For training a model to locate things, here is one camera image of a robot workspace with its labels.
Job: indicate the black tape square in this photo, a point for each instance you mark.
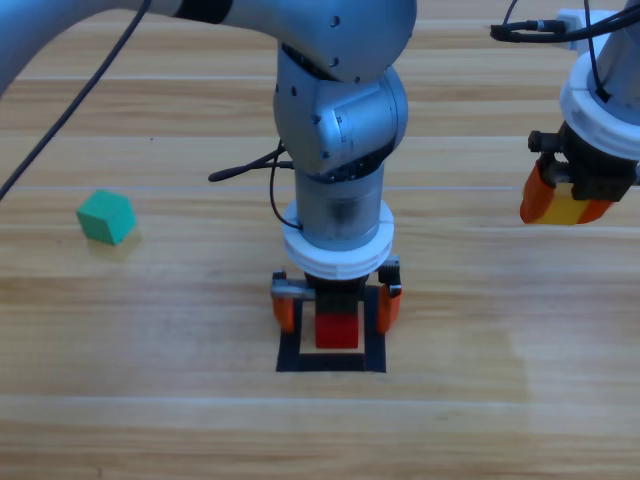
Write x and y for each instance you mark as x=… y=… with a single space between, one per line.
x=375 y=355

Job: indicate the green wooden block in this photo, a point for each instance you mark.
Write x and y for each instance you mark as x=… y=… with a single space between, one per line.
x=105 y=220

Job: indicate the red wooden block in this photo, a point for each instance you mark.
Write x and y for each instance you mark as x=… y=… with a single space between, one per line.
x=337 y=332

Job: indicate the yellow wooden block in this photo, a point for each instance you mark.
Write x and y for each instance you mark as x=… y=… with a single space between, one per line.
x=565 y=210

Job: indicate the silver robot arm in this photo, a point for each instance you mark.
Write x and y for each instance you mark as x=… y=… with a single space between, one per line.
x=622 y=60
x=340 y=50

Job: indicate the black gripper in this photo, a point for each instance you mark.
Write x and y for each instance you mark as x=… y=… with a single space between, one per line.
x=337 y=300
x=600 y=175

